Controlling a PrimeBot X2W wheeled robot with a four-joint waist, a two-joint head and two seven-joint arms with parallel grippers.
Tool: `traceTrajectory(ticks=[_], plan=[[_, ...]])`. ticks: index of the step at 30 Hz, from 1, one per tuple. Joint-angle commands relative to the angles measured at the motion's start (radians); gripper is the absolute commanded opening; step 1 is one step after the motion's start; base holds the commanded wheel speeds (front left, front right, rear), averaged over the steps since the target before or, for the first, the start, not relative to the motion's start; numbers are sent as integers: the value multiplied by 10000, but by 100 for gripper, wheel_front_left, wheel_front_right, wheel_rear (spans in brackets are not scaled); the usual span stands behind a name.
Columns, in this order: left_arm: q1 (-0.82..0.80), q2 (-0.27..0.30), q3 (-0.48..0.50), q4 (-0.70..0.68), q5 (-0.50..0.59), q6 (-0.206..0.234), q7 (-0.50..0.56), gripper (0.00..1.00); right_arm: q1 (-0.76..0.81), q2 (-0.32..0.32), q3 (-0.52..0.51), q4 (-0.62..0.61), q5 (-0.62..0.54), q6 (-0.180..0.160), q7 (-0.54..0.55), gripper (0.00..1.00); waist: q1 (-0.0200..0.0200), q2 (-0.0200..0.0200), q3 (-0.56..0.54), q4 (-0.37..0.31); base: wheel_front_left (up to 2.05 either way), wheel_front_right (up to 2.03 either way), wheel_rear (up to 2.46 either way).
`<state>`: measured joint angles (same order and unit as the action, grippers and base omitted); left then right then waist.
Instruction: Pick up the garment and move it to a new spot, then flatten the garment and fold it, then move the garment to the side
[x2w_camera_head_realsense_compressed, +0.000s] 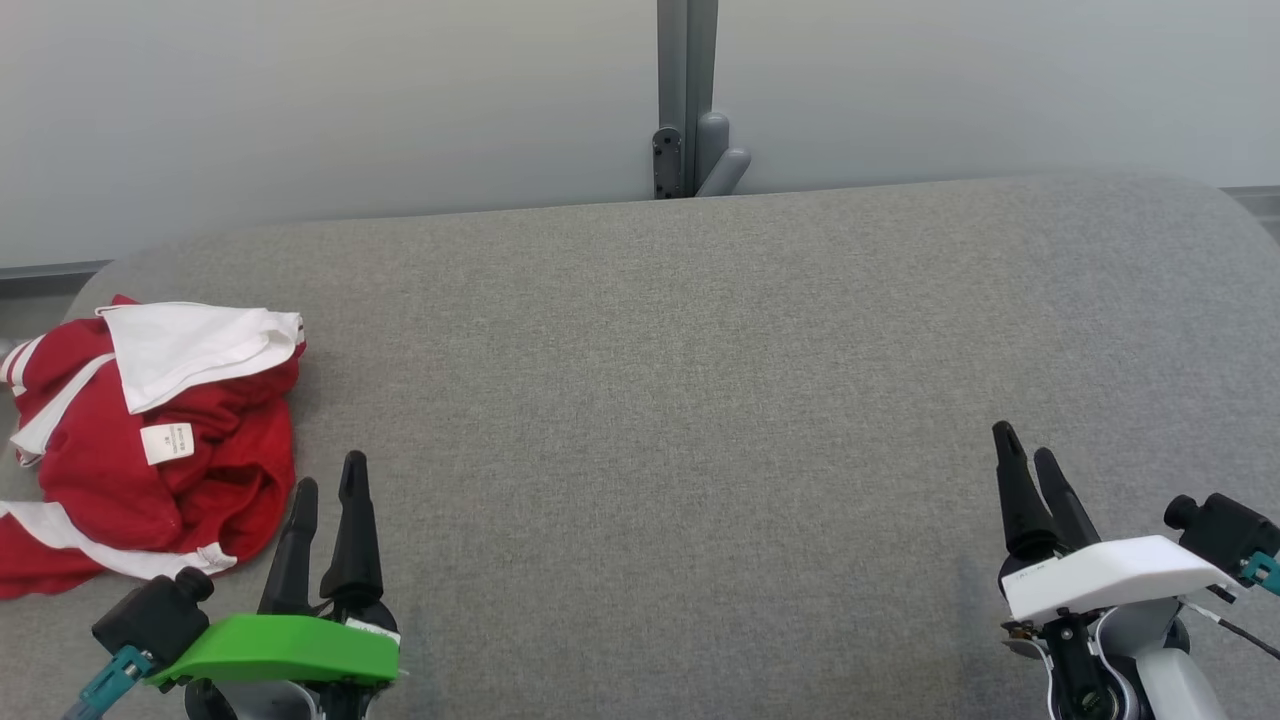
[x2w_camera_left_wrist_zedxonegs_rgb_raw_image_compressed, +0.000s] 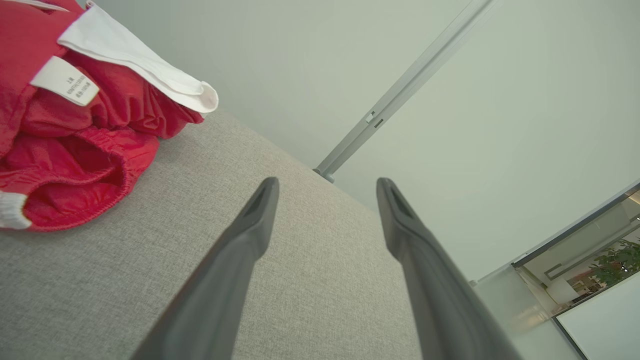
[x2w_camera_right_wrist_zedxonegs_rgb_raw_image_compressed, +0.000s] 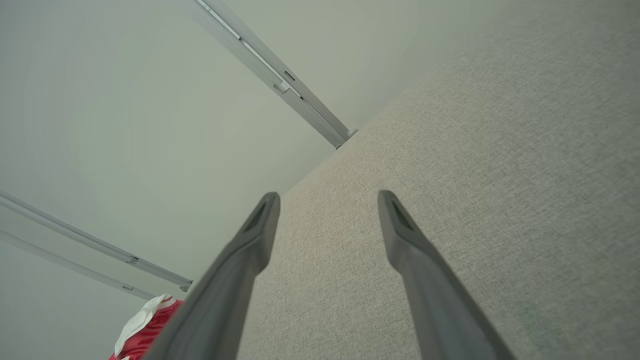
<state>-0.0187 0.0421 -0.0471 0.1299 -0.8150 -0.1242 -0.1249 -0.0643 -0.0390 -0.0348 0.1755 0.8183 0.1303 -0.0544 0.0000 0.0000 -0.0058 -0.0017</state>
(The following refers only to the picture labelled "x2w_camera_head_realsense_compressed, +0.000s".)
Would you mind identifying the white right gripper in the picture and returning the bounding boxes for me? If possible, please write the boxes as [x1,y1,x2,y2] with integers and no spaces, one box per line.
[991,420,1241,720]

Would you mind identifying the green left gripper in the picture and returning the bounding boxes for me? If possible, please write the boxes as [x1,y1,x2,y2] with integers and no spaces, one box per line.
[145,450,402,693]

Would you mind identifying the red Bulls 23 jersey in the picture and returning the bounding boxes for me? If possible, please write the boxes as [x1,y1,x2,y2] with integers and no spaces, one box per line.
[0,295,307,531]

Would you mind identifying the red shorts with white stripes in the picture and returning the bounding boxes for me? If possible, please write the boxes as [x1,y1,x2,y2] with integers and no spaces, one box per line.
[0,400,299,602]

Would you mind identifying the thin black right gripper cable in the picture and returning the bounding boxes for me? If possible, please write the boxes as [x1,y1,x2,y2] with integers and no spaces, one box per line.
[1185,590,1280,663]

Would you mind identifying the teal-plug left camera cable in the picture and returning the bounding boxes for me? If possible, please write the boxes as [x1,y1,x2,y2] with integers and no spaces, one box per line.
[63,645,153,720]

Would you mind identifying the grey wall skirting strip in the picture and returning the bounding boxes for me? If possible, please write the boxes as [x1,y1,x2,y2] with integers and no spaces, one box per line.
[0,260,113,284]
[1222,185,1280,217]

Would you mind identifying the grey rounded post foot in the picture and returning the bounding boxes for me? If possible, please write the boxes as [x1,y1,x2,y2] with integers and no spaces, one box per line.
[696,112,752,198]

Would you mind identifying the dark grey screw bracket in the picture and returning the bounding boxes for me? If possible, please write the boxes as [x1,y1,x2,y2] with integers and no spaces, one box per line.
[652,125,687,200]

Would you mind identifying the grey metal wall post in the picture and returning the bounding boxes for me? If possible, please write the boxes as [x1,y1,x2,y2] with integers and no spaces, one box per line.
[657,0,719,199]

